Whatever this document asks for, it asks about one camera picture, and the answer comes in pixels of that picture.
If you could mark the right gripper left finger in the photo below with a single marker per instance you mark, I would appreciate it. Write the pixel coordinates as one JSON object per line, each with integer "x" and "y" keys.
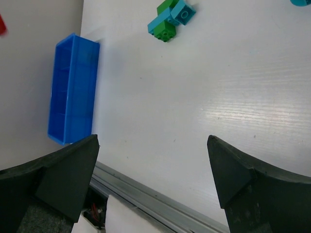
{"x": 46, "y": 195}

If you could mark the aluminium front rail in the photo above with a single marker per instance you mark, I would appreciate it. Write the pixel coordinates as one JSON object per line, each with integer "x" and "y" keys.
{"x": 173, "y": 215}

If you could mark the red square lego brick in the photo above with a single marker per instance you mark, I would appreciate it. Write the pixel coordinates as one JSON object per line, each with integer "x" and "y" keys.
{"x": 3, "y": 28}

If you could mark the long teal lego brick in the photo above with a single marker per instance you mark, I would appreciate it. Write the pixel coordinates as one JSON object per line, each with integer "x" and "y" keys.
{"x": 164, "y": 16}

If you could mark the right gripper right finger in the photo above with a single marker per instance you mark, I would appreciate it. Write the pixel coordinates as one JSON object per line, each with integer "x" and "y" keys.
{"x": 256, "y": 196}

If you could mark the white taped panel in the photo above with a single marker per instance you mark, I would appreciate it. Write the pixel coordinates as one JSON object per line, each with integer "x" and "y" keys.
{"x": 122, "y": 217}

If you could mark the blue compartment bin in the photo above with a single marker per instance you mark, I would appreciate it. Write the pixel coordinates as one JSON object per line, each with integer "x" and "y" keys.
{"x": 73, "y": 89}

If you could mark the green sloped lego brick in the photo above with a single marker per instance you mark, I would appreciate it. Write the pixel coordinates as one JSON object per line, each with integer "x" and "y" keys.
{"x": 166, "y": 4}

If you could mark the teal rounded lego brick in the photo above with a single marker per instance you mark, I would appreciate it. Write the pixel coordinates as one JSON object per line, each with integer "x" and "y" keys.
{"x": 301, "y": 3}

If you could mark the small teal lego brick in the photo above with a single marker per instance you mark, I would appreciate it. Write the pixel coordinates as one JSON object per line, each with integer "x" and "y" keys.
{"x": 183, "y": 12}

